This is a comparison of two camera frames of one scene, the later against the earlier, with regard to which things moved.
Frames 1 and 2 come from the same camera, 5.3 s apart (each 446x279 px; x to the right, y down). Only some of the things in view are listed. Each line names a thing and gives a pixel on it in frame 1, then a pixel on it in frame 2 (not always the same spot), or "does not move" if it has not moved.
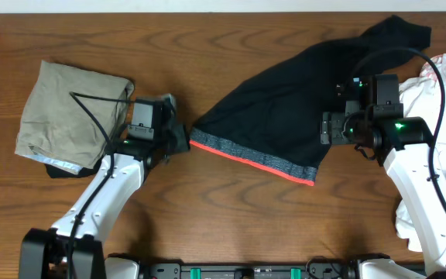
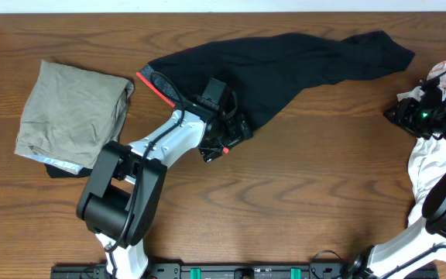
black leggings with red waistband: x=276 y=119 → x=261 y=71
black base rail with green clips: x=324 y=270 does not move
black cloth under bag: x=56 y=172 does not move
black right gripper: x=346 y=138 → x=405 y=108
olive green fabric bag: x=72 y=118 does not move
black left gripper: x=181 y=139 → x=235 y=136
